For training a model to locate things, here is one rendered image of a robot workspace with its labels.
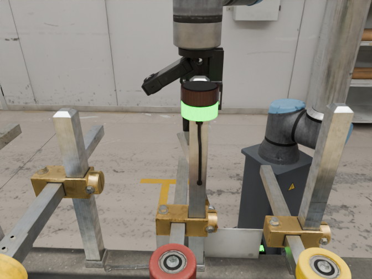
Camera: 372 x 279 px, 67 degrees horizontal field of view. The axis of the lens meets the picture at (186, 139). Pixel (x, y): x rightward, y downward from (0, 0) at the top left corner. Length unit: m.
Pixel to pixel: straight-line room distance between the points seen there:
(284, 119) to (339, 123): 0.73
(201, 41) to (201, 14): 0.04
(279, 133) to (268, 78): 2.09
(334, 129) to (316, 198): 0.16
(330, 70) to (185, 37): 0.72
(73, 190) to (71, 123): 0.15
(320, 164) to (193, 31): 0.34
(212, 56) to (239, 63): 2.71
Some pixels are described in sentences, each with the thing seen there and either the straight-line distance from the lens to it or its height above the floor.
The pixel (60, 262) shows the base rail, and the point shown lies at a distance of 0.84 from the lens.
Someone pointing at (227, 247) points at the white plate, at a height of 0.74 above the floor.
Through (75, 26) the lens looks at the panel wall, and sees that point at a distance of 3.42.
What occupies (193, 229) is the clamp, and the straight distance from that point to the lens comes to 0.65.
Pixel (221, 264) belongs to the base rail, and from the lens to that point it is 0.78.
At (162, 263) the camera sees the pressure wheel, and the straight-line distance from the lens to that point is 0.51.
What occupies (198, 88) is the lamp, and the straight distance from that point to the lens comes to 0.43.
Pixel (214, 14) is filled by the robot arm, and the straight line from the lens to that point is 0.53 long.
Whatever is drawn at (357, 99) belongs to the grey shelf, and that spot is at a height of 0.21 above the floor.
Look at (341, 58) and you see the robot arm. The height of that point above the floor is 1.10.
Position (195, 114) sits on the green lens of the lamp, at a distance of 0.44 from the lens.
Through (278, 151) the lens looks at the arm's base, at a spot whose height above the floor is 0.66.
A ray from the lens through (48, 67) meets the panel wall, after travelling 3.66.
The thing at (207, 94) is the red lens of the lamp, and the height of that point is 1.17.
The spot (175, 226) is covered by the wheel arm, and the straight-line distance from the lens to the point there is 0.63.
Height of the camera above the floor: 1.31
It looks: 28 degrees down
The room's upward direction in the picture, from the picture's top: straight up
